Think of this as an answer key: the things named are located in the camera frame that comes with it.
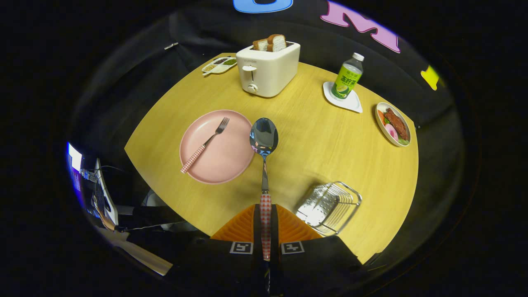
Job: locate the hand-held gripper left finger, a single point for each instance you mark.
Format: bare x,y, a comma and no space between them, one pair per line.
222,264

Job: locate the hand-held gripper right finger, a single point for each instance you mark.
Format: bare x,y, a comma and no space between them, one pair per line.
313,264

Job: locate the light side desk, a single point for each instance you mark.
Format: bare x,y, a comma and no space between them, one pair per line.
140,255

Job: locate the pink round plate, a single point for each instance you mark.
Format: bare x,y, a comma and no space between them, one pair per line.
225,156

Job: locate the open laptop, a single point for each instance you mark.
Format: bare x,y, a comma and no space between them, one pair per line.
106,202

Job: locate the white plate with food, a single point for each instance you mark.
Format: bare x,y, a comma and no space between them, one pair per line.
381,119

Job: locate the brown meat piece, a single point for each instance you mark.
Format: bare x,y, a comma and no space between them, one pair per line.
397,123

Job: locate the white square coaster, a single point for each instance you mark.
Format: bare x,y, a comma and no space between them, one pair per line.
352,103

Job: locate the green label drink bottle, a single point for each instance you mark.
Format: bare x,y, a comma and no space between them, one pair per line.
346,80

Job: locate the white toaster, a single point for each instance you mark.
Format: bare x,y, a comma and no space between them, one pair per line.
272,72

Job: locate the white divided condiment dish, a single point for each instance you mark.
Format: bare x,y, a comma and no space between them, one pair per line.
218,67

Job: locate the black backdrop cloth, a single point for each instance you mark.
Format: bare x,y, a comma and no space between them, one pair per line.
132,82

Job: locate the white bread slice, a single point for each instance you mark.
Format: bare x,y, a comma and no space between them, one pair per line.
278,42

